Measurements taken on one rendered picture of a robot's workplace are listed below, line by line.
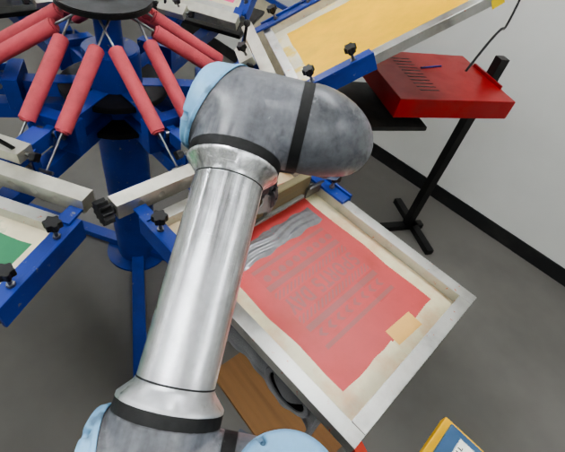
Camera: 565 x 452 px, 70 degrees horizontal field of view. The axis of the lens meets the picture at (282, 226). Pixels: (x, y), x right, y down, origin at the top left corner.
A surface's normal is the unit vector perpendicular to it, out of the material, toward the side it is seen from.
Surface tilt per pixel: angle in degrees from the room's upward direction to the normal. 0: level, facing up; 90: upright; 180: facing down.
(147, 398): 20
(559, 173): 90
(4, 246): 0
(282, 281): 0
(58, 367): 0
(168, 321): 37
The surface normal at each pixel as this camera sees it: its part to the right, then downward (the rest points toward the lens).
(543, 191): -0.70, 0.43
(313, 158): 0.04, 0.76
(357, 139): 0.70, 0.29
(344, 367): 0.17, -0.68
